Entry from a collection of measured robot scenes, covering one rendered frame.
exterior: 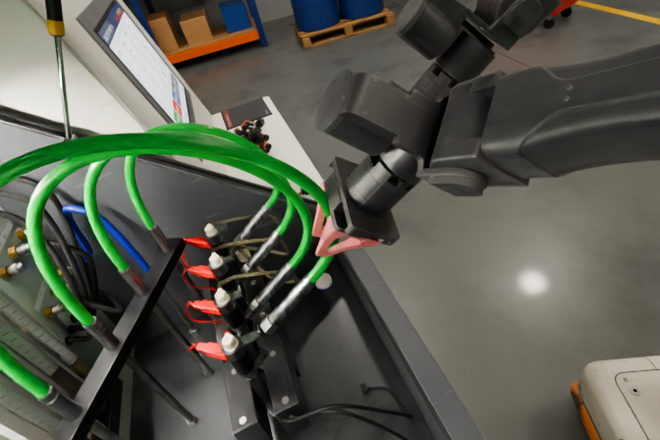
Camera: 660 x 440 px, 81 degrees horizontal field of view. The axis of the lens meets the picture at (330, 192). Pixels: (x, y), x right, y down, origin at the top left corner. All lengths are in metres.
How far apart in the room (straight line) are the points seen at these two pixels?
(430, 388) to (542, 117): 0.47
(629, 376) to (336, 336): 0.94
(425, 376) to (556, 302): 1.34
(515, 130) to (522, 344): 1.56
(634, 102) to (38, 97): 0.72
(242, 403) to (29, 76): 0.57
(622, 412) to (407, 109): 1.23
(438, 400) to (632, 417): 0.88
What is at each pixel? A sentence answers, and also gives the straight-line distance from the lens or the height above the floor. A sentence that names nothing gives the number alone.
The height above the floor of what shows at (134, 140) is 1.41.
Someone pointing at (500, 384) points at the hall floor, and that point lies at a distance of 1.71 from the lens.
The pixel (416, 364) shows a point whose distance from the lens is 0.66.
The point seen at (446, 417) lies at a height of 0.95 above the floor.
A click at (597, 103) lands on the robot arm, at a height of 1.42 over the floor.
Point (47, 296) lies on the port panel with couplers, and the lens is 0.80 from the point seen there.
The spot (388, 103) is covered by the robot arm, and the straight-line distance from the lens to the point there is 0.32.
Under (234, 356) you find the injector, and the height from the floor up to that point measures 1.09.
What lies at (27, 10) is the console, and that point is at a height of 1.49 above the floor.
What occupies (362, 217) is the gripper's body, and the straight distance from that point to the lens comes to 0.39.
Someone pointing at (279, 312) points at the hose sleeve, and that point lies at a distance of 0.52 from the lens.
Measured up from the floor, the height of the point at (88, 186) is 1.31.
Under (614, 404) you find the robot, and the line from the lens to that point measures 1.46.
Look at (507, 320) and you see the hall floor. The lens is 1.84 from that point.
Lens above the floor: 1.54
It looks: 38 degrees down
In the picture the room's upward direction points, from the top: 15 degrees counter-clockwise
